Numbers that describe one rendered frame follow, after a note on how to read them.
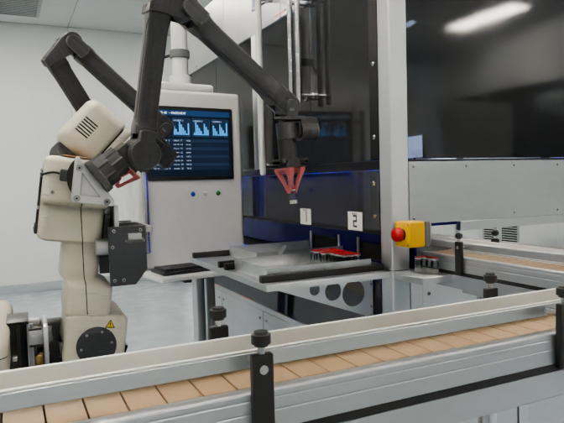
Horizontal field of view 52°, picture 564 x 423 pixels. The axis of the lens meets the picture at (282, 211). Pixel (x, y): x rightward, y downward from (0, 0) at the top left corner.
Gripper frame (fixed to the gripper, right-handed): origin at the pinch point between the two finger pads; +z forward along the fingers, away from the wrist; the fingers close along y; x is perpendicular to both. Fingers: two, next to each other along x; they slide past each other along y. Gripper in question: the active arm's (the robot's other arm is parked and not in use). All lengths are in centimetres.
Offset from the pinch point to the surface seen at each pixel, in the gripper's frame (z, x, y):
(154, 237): 12, 90, 6
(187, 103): -43, 83, 23
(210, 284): 37, 97, 35
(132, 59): -186, 488, 225
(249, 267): 21.4, 12.0, -8.7
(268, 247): 20, 49, 31
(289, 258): 21.5, 18.2, 13.5
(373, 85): -29.4, -13.8, 25.1
